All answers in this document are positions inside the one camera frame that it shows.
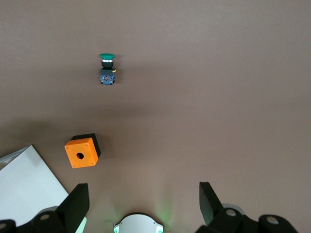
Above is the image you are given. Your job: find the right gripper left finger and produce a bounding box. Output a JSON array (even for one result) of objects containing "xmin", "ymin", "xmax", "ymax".
[{"xmin": 0, "ymin": 183, "xmax": 89, "ymax": 233}]

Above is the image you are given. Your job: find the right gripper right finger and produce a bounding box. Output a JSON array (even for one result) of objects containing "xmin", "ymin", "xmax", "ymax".
[{"xmin": 196, "ymin": 182, "xmax": 299, "ymax": 233}]

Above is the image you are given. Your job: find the white drawer cabinet housing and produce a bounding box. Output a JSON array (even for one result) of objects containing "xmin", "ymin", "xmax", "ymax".
[{"xmin": 0, "ymin": 145, "xmax": 70, "ymax": 220}]

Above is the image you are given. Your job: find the green mushroom pushbutton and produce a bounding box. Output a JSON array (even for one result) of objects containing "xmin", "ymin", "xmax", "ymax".
[{"xmin": 99, "ymin": 53, "xmax": 117, "ymax": 85}]

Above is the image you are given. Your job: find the orange button enclosure box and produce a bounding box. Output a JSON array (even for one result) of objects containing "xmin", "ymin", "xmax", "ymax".
[{"xmin": 64, "ymin": 133, "xmax": 102, "ymax": 169}]

